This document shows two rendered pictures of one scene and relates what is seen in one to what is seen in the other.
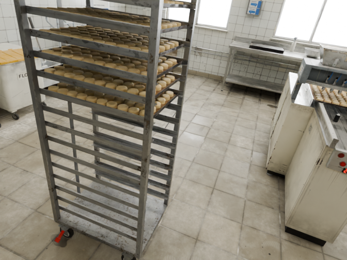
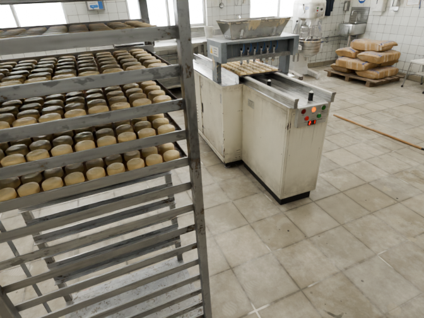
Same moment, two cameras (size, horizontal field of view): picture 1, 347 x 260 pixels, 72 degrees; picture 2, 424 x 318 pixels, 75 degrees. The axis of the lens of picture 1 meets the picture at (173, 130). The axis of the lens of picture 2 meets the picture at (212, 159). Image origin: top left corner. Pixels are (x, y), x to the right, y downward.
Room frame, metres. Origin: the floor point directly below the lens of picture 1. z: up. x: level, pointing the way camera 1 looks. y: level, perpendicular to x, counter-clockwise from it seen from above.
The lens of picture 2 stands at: (0.29, 0.51, 1.48)
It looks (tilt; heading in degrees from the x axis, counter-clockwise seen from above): 30 degrees down; 322
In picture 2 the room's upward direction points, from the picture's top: 3 degrees counter-clockwise
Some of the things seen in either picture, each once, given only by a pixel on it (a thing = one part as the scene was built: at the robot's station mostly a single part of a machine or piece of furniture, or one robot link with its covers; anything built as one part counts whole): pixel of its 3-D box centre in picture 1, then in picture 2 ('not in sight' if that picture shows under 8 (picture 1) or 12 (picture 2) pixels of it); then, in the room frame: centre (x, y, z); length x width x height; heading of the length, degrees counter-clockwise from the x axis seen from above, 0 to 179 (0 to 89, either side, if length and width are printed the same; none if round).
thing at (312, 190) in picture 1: (322, 172); (277, 137); (1.59, -1.23, 0.45); 0.70 x 0.34 x 0.90; 161
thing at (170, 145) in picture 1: (130, 133); (105, 204); (1.38, 0.28, 0.69); 0.64 x 0.03 x 0.03; 74
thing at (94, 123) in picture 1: (92, 120); (94, 209); (1.00, 0.39, 0.96); 0.64 x 0.03 x 0.03; 74
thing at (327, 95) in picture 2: not in sight; (259, 69); (2.12, -1.57, 0.87); 2.01 x 0.03 x 0.07; 161
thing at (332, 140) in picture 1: (315, 95); (231, 72); (2.22, -1.30, 0.87); 2.01 x 0.03 x 0.07; 161
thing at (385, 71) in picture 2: not in sight; (377, 71); (2.39, -5.15, 0.19); 0.72 x 0.42 x 0.15; 77
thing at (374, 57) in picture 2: not in sight; (379, 55); (2.42, -5.12, 0.47); 0.72 x 0.42 x 0.17; 78
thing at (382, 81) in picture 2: not in sight; (361, 75); (2.69, -5.21, 0.06); 1.20 x 0.80 x 0.11; 165
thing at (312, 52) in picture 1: (313, 53); not in sight; (4.54, -2.30, 0.94); 0.33 x 0.33 x 0.12
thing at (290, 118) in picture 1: (310, 126); (230, 105); (2.51, -1.55, 0.42); 1.28 x 0.72 x 0.84; 161
